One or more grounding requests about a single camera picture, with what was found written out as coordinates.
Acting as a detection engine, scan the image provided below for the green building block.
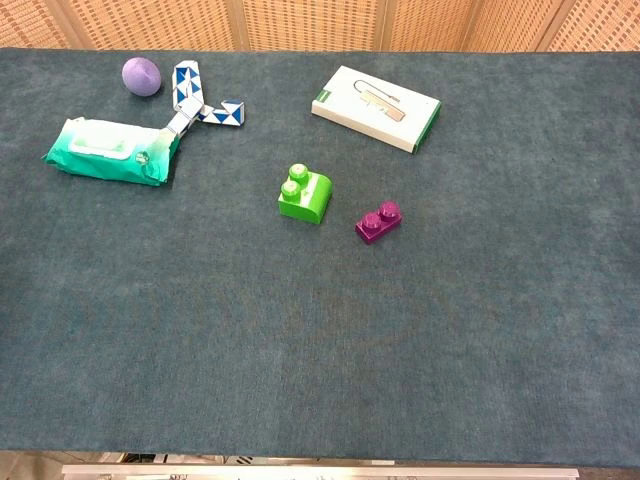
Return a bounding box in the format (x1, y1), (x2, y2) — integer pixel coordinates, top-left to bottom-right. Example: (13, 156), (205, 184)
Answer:
(277, 162), (334, 226)

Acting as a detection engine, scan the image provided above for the purple small building block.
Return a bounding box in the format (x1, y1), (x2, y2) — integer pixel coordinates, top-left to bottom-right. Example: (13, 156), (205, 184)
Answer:
(354, 200), (405, 246)

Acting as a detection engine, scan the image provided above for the purple ball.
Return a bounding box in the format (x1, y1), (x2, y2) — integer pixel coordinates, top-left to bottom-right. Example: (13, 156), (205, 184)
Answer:
(121, 56), (163, 97)

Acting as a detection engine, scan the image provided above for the teal table cloth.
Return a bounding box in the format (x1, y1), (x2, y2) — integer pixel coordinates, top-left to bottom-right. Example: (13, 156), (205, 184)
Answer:
(0, 47), (640, 470)

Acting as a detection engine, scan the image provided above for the green wet wipes pack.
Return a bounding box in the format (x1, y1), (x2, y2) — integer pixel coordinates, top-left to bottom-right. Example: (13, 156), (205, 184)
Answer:
(41, 117), (181, 188)

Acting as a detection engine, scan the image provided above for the white green adapter box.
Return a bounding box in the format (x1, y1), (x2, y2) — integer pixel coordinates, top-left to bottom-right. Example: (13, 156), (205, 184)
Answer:
(311, 65), (443, 155)

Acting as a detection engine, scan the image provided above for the blue white snake puzzle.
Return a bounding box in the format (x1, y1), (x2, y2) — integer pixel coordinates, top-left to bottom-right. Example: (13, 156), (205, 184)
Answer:
(166, 60), (246, 141)

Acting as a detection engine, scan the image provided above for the woven rattan folding screen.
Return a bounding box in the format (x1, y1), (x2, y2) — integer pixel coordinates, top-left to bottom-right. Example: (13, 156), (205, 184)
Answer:
(0, 0), (640, 53)

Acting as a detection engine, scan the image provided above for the aluminium frame rail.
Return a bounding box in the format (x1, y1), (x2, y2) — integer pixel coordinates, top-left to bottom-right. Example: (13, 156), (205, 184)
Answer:
(62, 464), (580, 480)

